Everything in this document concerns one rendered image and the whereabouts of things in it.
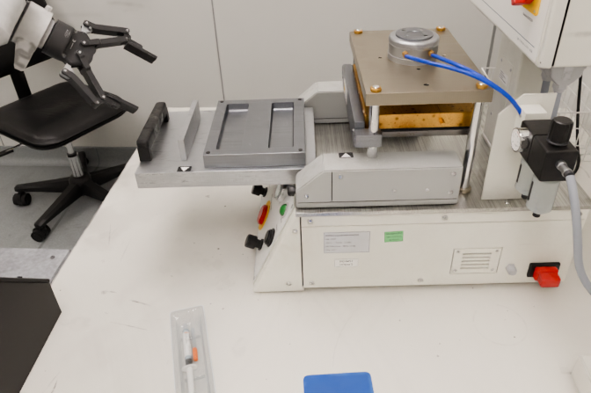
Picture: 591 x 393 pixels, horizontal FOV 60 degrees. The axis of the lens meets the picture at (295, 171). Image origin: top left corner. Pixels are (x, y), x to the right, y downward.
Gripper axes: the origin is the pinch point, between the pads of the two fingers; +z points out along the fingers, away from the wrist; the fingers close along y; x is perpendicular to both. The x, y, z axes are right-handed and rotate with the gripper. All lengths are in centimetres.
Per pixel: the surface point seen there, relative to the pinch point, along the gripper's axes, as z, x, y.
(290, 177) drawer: 19, -40, -25
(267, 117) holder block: 15.6, -32.6, -12.4
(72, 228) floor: 24, 134, -7
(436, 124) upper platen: 31, -58, -15
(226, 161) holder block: 9.3, -34.4, -24.6
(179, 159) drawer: 4.4, -27.0, -24.6
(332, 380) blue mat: 31, -43, -53
